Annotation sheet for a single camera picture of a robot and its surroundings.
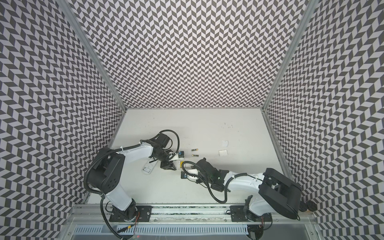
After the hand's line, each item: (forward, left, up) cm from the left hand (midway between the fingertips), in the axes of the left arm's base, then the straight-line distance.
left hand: (174, 163), depth 90 cm
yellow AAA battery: (-1, -5, +1) cm, 5 cm away
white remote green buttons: (-1, -3, +1) cm, 3 cm away
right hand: (-4, -13, +4) cm, 14 cm away
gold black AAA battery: (+9, -13, +1) cm, 15 cm away
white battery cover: (+14, -33, 0) cm, 36 cm away
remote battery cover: (+7, -31, 0) cm, 32 cm away
